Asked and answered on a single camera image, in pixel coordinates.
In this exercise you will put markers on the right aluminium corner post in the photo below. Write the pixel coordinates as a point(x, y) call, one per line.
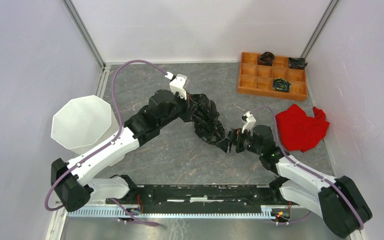
point(328, 12)

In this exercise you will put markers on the black trash bag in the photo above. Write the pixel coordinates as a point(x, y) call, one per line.
point(203, 113)

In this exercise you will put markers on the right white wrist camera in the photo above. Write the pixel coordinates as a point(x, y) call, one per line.
point(249, 121)

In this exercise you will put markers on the left aluminium corner post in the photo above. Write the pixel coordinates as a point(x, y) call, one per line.
point(80, 25)

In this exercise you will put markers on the dark grey rolled tie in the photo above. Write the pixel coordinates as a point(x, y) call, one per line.
point(298, 63)

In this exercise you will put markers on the red cloth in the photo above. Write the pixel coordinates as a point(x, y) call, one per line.
point(300, 132)

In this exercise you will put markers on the white trash bin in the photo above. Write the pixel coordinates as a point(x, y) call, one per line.
point(83, 123)

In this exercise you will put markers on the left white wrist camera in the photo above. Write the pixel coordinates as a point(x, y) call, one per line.
point(177, 84)

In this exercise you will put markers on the aluminium corner post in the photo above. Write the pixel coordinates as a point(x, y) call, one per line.
point(328, 12)
point(80, 25)

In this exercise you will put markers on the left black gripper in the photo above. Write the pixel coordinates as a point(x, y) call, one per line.
point(187, 104)

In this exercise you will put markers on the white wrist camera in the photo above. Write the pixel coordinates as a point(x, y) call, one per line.
point(177, 84)
point(249, 121)

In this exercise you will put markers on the orange black rolled tie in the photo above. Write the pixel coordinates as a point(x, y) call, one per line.
point(266, 59)

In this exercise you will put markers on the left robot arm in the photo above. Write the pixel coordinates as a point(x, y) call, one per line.
point(74, 181)

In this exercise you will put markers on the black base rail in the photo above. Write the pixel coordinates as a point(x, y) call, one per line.
point(202, 199)

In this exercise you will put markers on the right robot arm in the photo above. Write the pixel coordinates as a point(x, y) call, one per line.
point(336, 200)

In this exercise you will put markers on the blue yellow rolled tie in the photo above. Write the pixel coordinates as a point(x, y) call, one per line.
point(281, 85)

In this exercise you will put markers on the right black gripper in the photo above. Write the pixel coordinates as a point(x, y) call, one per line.
point(236, 136)

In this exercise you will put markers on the wooden compartment tray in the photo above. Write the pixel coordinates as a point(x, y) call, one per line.
point(257, 79)

